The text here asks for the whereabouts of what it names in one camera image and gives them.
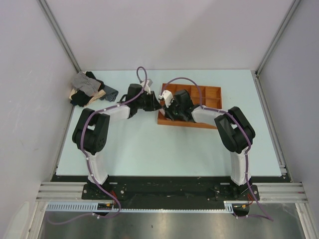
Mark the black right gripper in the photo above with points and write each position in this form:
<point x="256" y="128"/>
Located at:
<point x="169" y="113"/>

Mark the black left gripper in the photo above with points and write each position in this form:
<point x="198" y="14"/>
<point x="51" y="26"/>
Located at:
<point x="154" y="105"/>

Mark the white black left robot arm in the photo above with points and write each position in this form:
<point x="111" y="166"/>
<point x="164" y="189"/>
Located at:
<point x="91" y="131"/>

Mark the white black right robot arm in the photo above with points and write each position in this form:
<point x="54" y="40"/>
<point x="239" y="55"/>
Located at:
<point x="235" y="131"/>

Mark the navy striped underwear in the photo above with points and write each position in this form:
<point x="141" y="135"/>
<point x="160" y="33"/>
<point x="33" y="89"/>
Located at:
<point x="110" y="94"/>

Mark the beige underwear in pile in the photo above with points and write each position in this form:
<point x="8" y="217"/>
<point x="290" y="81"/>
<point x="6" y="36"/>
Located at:
<point x="79" y="98"/>

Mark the black underwear in pile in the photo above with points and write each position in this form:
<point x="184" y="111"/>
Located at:
<point x="91" y="75"/>

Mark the grey striped underwear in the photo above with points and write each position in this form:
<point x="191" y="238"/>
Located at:
<point x="85" y="84"/>

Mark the wooden compartment tray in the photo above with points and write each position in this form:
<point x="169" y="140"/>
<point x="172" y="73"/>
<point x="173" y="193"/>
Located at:
<point x="211" y="97"/>

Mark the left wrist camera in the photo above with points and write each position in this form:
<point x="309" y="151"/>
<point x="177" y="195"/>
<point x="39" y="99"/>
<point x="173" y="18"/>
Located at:
<point x="147" y="84"/>

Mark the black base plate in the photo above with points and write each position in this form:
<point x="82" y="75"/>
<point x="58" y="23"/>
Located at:
<point x="244" y="205"/>

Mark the white slotted cable duct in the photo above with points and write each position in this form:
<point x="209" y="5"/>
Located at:
<point x="95" y="207"/>

